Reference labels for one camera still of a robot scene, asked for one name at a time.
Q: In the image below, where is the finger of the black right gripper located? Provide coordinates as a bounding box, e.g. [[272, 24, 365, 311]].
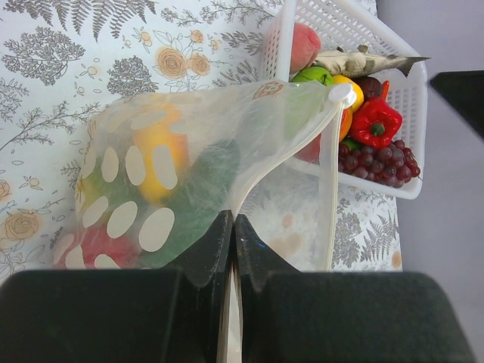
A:
[[429, 70, 483, 140]]

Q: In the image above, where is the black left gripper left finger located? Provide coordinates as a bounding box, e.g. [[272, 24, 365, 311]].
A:
[[1, 211, 233, 362]]

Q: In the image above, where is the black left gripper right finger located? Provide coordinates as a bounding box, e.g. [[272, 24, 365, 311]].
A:
[[234, 215, 475, 362]]

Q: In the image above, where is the red apple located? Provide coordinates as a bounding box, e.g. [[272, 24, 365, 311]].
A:
[[76, 225, 141, 269]]

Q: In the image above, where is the green cucumber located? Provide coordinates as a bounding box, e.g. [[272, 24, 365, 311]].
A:
[[140, 139, 240, 268]]

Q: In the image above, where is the yellow lemon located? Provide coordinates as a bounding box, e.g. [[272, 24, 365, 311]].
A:
[[332, 73, 366, 113]]

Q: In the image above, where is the clear zip top bag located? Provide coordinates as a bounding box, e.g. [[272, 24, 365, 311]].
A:
[[53, 80, 355, 271]]

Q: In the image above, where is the green apple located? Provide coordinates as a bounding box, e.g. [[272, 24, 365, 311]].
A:
[[284, 82, 326, 139]]

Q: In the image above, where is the pink peach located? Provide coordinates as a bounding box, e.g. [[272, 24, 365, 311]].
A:
[[290, 23, 321, 74]]

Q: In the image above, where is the yellow orange mango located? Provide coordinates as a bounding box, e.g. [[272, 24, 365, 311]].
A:
[[132, 103, 189, 204]]

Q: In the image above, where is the orange carrot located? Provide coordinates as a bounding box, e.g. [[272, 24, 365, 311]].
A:
[[380, 80, 390, 100]]

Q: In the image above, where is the red bell pepper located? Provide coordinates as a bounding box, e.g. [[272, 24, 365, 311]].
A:
[[349, 98, 403, 150]]

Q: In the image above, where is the purple grape bunch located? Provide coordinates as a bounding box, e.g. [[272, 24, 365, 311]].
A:
[[339, 138, 421, 188]]

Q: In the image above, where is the grey toy fish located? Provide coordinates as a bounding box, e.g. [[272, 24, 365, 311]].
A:
[[312, 45, 429, 79]]

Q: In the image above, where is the small orange fruit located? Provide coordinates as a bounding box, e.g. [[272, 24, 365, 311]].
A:
[[339, 108, 353, 142]]

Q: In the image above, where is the white plastic basket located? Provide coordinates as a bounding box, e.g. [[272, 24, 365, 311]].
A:
[[260, 0, 430, 200]]

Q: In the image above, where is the floral table mat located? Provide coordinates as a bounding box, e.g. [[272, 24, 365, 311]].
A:
[[1, 1, 402, 279]]

